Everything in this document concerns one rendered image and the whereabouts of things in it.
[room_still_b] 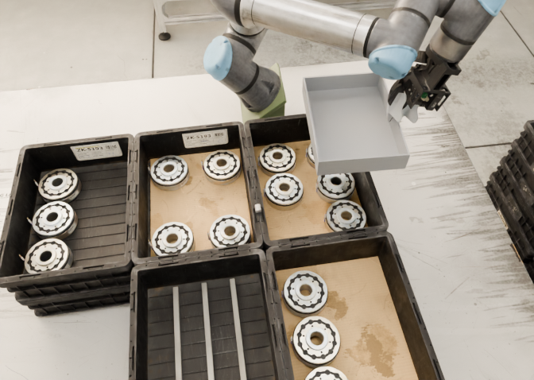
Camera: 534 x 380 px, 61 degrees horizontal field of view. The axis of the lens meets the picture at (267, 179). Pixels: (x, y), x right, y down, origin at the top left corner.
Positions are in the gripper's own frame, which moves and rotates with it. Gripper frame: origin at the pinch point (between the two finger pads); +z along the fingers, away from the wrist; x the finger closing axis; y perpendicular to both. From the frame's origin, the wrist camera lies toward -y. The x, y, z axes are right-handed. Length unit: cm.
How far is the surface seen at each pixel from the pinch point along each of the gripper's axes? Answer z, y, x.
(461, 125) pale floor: 77, -80, 122
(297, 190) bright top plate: 27.4, 2.6, -15.3
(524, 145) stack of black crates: 33, -25, 89
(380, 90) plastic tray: 1.7, -10.6, 1.5
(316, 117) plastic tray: 8.0, -5.6, -15.2
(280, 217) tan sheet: 31.7, 8.4, -20.0
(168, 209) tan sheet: 40, 0, -48
